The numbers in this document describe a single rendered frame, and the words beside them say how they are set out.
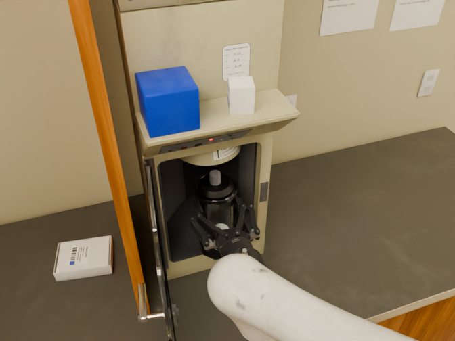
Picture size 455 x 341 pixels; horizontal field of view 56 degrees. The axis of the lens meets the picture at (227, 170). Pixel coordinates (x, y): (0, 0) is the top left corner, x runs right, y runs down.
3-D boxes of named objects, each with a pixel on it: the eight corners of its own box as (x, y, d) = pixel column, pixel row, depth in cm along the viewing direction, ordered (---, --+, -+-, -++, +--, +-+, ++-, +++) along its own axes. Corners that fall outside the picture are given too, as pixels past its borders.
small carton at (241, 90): (227, 102, 90) (227, 76, 87) (250, 101, 91) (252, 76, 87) (229, 115, 86) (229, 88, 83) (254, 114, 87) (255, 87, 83)
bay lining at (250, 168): (152, 205, 137) (137, 109, 115) (227, 187, 144) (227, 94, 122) (169, 262, 119) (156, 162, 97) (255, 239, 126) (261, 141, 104)
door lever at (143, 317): (162, 284, 93) (160, 277, 91) (166, 323, 86) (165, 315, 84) (137, 289, 92) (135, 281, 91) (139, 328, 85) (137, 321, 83)
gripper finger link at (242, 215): (233, 234, 98) (239, 235, 98) (241, 201, 107) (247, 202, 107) (233, 245, 101) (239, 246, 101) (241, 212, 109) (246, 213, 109)
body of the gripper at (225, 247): (258, 244, 94) (245, 216, 100) (221, 253, 92) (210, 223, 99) (257, 266, 98) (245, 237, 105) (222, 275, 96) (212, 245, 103)
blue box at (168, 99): (140, 112, 87) (134, 72, 81) (187, 104, 90) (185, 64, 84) (149, 139, 80) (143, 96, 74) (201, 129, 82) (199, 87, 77)
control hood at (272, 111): (140, 151, 94) (133, 111, 87) (275, 124, 102) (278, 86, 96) (150, 183, 85) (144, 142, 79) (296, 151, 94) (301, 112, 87)
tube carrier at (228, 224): (194, 233, 124) (189, 177, 110) (229, 226, 126) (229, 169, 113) (203, 262, 116) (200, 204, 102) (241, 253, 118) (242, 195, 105)
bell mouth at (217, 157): (166, 133, 116) (164, 116, 112) (227, 122, 120) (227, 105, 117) (183, 172, 103) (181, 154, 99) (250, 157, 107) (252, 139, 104)
